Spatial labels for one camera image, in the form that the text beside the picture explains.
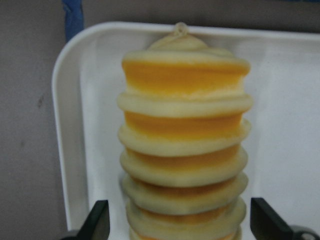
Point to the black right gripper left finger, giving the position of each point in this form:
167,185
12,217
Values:
96,226

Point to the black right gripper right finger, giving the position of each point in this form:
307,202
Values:
266,224

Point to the white rectangular tray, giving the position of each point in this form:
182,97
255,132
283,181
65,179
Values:
283,145

